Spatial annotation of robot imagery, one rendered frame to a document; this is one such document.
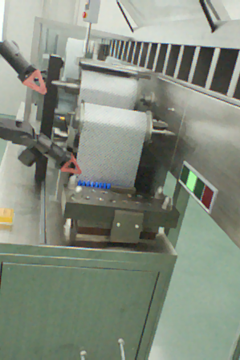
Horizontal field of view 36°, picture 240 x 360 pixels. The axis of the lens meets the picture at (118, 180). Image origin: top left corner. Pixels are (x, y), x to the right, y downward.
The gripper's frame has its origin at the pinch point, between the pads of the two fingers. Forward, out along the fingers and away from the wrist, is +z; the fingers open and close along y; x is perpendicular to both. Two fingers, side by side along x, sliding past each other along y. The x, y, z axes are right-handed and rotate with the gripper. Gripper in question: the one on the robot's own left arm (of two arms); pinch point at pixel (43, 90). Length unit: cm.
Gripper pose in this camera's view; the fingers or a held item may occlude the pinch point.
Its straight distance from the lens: 135.7
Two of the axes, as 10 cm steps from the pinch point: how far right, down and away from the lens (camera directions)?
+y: 1.9, 3.4, -9.2
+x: 7.7, -6.4, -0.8
